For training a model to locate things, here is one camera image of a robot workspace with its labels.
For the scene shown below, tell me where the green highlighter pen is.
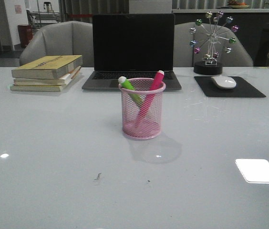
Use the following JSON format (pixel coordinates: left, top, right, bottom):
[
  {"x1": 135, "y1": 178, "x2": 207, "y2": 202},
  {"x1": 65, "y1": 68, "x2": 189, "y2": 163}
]
[{"x1": 118, "y1": 76, "x2": 145, "y2": 108}]

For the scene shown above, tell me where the top yellow book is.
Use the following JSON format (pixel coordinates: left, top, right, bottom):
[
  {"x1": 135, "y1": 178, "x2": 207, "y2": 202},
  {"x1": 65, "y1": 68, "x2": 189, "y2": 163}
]
[{"x1": 11, "y1": 55, "x2": 83, "y2": 79}]

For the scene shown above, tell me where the grey armchair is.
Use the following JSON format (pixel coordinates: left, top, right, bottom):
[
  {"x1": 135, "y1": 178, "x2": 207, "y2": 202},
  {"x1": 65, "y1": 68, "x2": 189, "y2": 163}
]
[
  {"x1": 173, "y1": 22, "x2": 253, "y2": 67},
  {"x1": 20, "y1": 21, "x2": 94, "y2": 67}
]

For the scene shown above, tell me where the grey open laptop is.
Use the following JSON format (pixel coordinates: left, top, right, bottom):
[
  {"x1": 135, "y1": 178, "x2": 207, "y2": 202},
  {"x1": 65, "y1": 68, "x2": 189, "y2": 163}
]
[{"x1": 82, "y1": 13, "x2": 181, "y2": 91}]

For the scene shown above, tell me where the ferris wheel desk ornament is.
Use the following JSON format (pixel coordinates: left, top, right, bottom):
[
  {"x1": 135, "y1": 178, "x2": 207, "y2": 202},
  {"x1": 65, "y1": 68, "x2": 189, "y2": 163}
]
[{"x1": 189, "y1": 11, "x2": 237, "y2": 75}]

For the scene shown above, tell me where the pink mesh pen holder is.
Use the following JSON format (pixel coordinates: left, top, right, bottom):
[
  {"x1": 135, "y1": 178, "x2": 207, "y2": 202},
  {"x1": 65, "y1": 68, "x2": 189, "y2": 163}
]
[{"x1": 118, "y1": 77, "x2": 166, "y2": 140}]

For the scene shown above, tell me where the fruit bowl on counter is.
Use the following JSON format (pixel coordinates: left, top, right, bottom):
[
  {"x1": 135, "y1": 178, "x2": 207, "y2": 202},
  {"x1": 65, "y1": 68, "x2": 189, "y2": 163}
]
[{"x1": 228, "y1": 0, "x2": 250, "y2": 9}]

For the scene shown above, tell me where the black mouse pad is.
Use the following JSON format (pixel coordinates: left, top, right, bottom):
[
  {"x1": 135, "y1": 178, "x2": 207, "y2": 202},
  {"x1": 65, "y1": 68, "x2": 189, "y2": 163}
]
[{"x1": 194, "y1": 76, "x2": 266, "y2": 98}]

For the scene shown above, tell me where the red bin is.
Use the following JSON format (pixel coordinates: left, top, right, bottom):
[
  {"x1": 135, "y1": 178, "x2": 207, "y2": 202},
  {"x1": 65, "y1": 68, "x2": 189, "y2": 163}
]
[{"x1": 18, "y1": 24, "x2": 33, "y2": 48}]

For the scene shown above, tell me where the right grey armchair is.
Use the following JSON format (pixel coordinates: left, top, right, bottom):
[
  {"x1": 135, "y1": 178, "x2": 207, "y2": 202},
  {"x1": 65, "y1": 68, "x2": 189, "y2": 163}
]
[{"x1": 173, "y1": 22, "x2": 253, "y2": 67}]

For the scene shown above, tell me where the pink highlighter pen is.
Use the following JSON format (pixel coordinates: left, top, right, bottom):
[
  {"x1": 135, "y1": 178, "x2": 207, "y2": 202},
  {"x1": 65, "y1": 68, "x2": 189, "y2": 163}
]
[{"x1": 135, "y1": 70, "x2": 165, "y2": 128}]

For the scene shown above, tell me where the middle white book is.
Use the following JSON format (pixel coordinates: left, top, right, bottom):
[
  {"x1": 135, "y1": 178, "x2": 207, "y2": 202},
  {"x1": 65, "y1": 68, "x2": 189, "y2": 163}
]
[{"x1": 13, "y1": 66, "x2": 81, "y2": 86}]

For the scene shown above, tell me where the white computer mouse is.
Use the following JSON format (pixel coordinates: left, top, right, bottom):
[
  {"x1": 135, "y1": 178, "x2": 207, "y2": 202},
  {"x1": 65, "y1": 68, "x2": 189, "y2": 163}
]
[{"x1": 211, "y1": 75, "x2": 237, "y2": 89}]

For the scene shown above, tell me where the bottom yellow book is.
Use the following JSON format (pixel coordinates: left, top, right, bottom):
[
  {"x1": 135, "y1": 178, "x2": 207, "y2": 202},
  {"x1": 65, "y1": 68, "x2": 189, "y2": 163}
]
[{"x1": 10, "y1": 84, "x2": 68, "y2": 92}]

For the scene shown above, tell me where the left grey armchair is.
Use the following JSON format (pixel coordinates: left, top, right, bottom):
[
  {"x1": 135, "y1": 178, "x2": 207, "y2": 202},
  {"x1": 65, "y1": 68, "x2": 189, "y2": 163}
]
[{"x1": 20, "y1": 21, "x2": 94, "y2": 67}]

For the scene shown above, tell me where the yellow book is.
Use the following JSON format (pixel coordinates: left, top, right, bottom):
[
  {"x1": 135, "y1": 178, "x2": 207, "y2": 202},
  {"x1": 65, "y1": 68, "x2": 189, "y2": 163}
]
[
  {"x1": 11, "y1": 55, "x2": 83, "y2": 79},
  {"x1": 10, "y1": 84, "x2": 68, "y2": 92}
]

